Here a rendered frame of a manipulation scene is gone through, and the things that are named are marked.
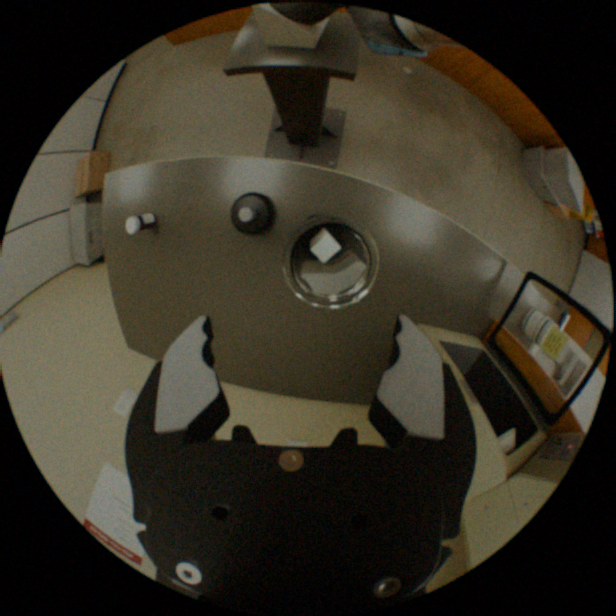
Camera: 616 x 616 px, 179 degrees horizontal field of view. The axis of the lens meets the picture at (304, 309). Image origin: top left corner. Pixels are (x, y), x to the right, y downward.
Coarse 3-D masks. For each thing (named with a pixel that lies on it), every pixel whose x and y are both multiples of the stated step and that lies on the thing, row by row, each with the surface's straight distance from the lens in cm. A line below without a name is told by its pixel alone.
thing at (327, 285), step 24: (336, 216) 21; (288, 240) 21; (360, 240) 22; (288, 264) 22; (312, 264) 35; (336, 264) 35; (360, 264) 26; (312, 288) 24; (336, 288) 26; (360, 288) 23
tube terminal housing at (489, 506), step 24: (432, 336) 57; (456, 336) 69; (480, 408) 46; (480, 432) 44; (480, 456) 44; (504, 456) 45; (528, 456) 54; (480, 480) 45; (504, 480) 43; (480, 504) 46; (504, 504) 44; (480, 528) 48; (504, 528) 46; (480, 552) 50
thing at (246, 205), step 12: (252, 192) 42; (240, 204) 42; (252, 204) 41; (264, 204) 40; (240, 216) 39; (252, 216) 38; (264, 216) 40; (240, 228) 42; (252, 228) 41; (264, 228) 42
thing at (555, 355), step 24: (528, 288) 80; (528, 312) 77; (552, 312) 75; (576, 312) 74; (504, 336) 77; (528, 336) 74; (552, 336) 73; (576, 336) 72; (600, 336) 73; (528, 360) 73; (552, 360) 71; (576, 360) 71; (552, 384) 70; (576, 384) 70; (552, 408) 70
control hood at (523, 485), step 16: (544, 448) 56; (528, 464) 46; (544, 464) 46; (560, 464) 47; (512, 480) 42; (528, 480) 41; (544, 480) 41; (560, 480) 41; (512, 496) 43; (528, 496) 42; (544, 496) 41; (528, 512) 43
